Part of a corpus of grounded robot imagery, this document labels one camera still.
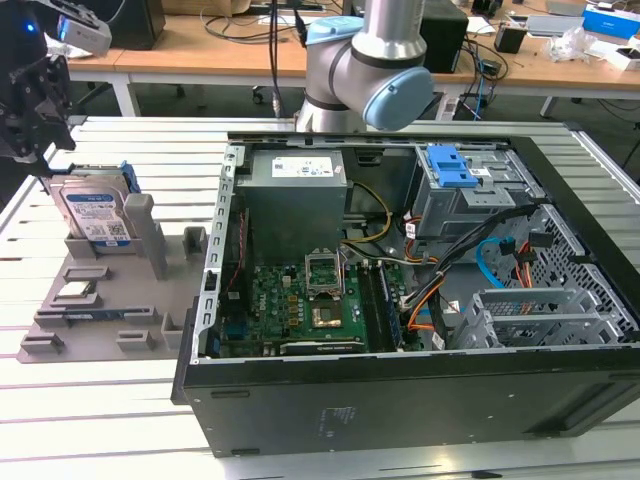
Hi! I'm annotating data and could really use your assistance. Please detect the hard disk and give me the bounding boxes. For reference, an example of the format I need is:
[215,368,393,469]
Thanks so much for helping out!
[40,160,144,249]

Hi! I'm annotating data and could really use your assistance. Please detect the grey metal disk bay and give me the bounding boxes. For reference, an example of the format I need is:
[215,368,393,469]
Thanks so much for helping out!
[449,287,626,351]

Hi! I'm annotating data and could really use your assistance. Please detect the wooden desk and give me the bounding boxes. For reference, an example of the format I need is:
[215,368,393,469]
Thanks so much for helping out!
[114,13,640,119]
[64,47,132,119]

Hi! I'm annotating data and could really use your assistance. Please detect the black desktop computer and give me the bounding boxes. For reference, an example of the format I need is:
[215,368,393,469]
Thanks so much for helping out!
[89,0,166,51]

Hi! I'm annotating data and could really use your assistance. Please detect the silver CPU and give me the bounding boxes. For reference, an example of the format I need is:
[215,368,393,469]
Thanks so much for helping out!
[57,281,96,301]

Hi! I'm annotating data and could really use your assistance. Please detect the grey parts rack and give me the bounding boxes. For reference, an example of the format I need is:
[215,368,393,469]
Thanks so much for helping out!
[17,193,209,365]

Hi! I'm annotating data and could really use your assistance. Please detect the blue RAM stick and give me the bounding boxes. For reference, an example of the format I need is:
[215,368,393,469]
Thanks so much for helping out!
[62,308,126,322]

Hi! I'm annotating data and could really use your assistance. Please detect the grey power supply unit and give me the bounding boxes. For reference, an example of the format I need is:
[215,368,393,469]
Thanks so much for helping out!
[234,149,351,264]

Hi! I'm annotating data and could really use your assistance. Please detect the green motherboard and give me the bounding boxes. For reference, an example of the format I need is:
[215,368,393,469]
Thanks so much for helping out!
[219,262,416,359]

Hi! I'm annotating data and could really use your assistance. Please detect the metal socket cover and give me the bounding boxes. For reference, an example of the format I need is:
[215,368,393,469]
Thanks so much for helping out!
[304,247,346,300]

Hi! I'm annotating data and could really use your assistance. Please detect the CPU socket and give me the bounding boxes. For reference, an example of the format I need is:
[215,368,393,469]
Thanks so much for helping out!
[309,297,347,332]

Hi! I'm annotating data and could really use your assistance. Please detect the black graphics card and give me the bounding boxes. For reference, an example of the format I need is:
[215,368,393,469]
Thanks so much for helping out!
[277,338,369,357]

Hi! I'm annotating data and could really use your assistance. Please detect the black RAM slot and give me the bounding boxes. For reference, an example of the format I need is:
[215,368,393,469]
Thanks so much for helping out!
[357,264,387,354]

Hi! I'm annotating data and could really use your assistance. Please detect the tall black box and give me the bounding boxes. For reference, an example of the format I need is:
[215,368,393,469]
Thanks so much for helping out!
[422,9,470,75]

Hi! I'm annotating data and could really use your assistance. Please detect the blue drive cage latch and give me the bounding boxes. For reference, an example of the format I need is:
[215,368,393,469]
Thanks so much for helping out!
[427,143,481,189]

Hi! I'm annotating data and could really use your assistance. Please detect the grey drive cage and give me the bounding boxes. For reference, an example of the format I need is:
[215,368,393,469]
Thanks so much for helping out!
[404,144,546,242]

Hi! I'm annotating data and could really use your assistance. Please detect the black open PC case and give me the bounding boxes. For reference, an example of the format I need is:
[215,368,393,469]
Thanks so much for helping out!
[170,130,640,459]

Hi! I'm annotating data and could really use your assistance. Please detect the small black box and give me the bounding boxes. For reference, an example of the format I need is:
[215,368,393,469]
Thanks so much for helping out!
[494,24,529,55]

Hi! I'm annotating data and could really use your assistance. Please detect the flat grey device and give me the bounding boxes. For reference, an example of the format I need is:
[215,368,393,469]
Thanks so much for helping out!
[527,14,586,37]

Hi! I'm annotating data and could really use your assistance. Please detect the clear plastic bag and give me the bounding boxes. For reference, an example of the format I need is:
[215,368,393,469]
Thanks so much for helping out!
[549,27,601,64]

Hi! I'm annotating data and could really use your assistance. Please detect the white box with black inlay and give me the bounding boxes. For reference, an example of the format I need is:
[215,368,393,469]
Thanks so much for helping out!
[587,42,640,72]

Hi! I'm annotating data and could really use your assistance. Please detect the blue cardboard box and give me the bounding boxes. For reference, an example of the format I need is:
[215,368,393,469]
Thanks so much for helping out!
[582,4,640,39]

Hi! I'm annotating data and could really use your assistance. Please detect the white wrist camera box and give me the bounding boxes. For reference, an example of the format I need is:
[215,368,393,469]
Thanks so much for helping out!
[35,0,112,58]

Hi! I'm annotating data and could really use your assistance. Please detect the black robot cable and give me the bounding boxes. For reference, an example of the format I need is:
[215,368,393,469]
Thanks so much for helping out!
[268,0,284,120]

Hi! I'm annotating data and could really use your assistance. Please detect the yellow wires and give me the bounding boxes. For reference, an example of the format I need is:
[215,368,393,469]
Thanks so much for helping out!
[342,182,395,246]

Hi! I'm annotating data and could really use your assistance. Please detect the orange wire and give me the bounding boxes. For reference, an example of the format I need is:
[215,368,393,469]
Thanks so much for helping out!
[405,284,444,332]

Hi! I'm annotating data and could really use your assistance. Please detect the black cable bundle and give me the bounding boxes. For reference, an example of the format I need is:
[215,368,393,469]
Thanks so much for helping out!
[429,202,546,301]

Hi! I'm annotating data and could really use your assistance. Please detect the blue wire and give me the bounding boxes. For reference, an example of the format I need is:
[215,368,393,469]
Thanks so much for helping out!
[474,238,516,290]

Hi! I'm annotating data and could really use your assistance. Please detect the orange and red power wires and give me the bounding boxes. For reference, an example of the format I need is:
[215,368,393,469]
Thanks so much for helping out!
[512,239,539,291]

